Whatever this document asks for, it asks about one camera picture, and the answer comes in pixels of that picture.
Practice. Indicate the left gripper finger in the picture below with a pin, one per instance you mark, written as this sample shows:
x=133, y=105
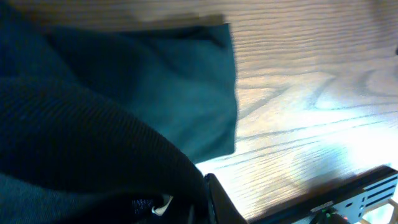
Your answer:
x=221, y=208

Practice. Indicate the black polo shirt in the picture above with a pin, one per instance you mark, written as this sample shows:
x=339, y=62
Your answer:
x=107, y=127

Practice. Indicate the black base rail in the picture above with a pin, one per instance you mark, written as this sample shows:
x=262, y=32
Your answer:
x=335, y=200

